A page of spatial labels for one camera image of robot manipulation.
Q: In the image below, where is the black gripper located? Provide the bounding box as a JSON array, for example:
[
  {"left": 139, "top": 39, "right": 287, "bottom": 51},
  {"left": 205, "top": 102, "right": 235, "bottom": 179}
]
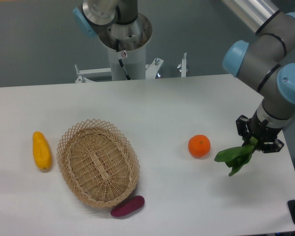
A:
[{"left": 236, "top": 113, "right": 284, "bottom": 153}]

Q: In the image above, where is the green leafy vegetable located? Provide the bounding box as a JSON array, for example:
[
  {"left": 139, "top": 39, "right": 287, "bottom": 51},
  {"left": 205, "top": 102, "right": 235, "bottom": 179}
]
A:
[{"left": 214, "top": 137, "right": 258, "bottom": 177}]

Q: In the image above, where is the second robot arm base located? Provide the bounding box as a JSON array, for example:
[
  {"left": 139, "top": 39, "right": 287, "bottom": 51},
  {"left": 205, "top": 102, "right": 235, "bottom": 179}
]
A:
[{"left": 73, "top": 0, "right": 152, "bottom": 52}]

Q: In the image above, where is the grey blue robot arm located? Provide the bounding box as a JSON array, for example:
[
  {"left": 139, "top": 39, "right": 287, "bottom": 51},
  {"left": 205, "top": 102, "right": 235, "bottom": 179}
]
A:
[{"left": 222, "top": 0, "right": 295, "bottom": 153}]

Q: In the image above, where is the orange tangerine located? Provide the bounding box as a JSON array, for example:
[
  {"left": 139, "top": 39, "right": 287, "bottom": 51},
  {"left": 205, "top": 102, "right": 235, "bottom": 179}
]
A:
[{"left": 188, "top": 135, "right": 211, "bottom": 158}]

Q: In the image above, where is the purple sweet potato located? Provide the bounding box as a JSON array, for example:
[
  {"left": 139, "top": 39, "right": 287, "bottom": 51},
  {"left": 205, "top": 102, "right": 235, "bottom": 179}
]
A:
[{"left": 110, "top": 195, "right": 145, "bottom": 217}]

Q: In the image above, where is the woven wicker basket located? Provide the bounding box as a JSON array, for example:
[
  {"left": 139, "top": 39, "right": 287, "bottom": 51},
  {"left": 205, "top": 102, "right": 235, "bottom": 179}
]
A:
[{"left": 57, "top": 119, "right": 140, "bottom": 208}]

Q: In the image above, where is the yellow mango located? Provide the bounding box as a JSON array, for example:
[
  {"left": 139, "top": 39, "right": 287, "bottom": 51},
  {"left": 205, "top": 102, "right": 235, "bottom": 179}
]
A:
[{"left": 32, "top": 131, "right": 52, "bottom": 171}]

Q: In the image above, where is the white metal base frame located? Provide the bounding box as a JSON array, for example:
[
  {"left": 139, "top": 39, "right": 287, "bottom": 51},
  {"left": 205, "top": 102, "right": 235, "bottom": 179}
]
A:
[{"left": 74, "top": 52, "right": 189, "bottom": 84}]

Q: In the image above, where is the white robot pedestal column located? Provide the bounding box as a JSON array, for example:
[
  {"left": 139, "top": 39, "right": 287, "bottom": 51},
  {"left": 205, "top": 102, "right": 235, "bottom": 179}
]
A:
[{"left": 107, "top": 46, "right": 146, "bottom": 81}]

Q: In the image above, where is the black cable on pedestal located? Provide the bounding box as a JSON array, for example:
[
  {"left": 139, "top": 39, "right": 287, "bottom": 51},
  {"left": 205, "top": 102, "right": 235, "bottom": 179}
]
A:
[{"left": 115, "top": 38, "right": 132, "bottom": 81}]

